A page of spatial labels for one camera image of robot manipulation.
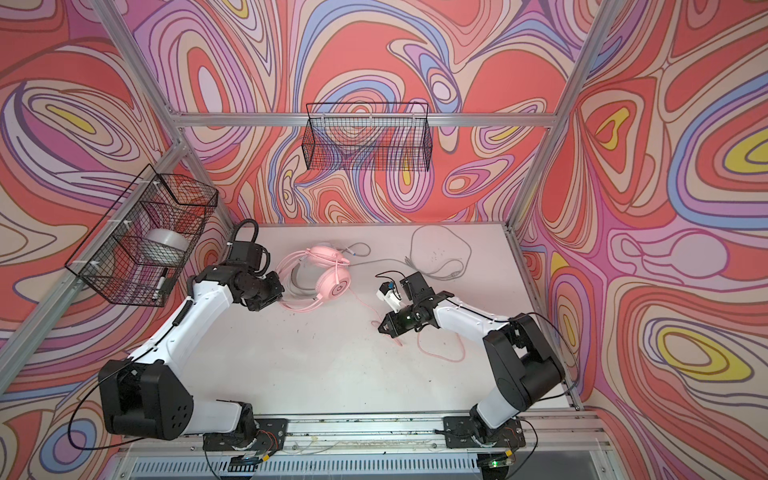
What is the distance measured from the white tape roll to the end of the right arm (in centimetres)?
55

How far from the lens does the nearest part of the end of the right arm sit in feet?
2.18

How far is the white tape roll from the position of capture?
2.34 ft
